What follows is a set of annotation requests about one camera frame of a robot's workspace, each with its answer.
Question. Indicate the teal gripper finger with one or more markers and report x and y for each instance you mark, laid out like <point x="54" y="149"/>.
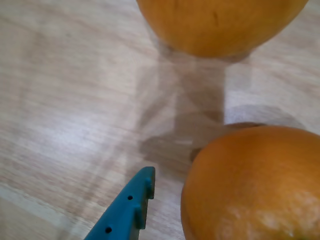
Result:
<point x="120" y="215"/>

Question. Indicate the orange with green stem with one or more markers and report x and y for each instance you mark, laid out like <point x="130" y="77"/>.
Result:
<point x="255" y="187"/>

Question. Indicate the orange with dark specks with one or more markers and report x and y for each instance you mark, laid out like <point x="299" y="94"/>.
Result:
<point x="220" y="25"/>

